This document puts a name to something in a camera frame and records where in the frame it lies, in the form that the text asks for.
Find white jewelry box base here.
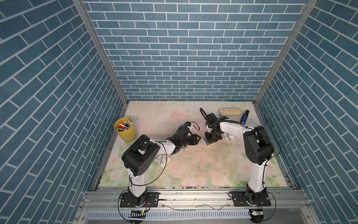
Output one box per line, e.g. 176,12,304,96
203,132,222,146

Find white jewelry box lid bow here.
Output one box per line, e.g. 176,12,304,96
224,133,236,141

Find blue black marker pen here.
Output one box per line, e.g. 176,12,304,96
240,110,249,125

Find yellow cup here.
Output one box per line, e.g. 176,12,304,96
116,117,138,143

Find markers in cup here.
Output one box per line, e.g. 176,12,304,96
114,119,132,132

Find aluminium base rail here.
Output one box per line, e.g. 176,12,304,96
74,187,319,224

